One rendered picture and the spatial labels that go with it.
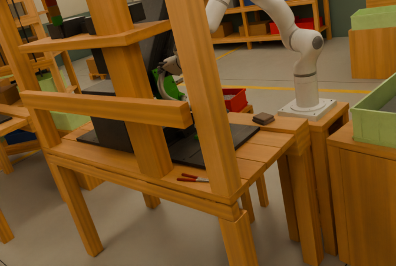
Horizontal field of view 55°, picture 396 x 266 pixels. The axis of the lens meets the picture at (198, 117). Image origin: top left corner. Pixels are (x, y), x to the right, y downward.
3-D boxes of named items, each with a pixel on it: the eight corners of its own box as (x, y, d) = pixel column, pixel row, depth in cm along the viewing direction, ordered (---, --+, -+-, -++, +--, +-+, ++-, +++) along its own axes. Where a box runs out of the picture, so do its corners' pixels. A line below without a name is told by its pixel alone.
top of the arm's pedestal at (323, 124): (298, 104, 232) (297, 98, 231) (349, 108, 210) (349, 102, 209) (269, 125, 213) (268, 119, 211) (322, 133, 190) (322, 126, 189)
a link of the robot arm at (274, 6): (307, 58, 194) (287, 54, 208) (321, 40, 194) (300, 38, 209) (249, -15, 169) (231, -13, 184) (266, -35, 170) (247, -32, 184)
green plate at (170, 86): (173, 100, 214) (157, 66, 210) (182, 98, 208) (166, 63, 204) (159, 109, 207) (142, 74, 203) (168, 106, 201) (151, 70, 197)
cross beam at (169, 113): (32, 104, 225) (26, 89, 222) (193, 123, 140) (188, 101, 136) (24, 107, 222) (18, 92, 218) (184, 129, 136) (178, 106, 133)
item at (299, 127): (128, 120, 293) (123, 102, 288) (311, 144, 195) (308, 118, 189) (115, 127, 284) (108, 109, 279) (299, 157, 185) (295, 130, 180)
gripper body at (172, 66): (192, 59, 183) (178, 66, 191) (177, 49, 177) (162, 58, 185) (191, 72, 180) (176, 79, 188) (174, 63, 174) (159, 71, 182)
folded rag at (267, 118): (275, 120, 195) (274, 115, 194) (263, 126, 192) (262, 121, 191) (263, 116, 204) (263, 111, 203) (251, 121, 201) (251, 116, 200)
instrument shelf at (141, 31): (60, 40, 214) (58, 33, 213) (172, 28, 155) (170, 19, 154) (19, 53, 198) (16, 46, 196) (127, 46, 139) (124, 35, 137)
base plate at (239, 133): (126, 114, 266) (125, 111, 265) (260, 130, 194) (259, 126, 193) (76, 141, 238) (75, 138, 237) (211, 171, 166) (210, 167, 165)
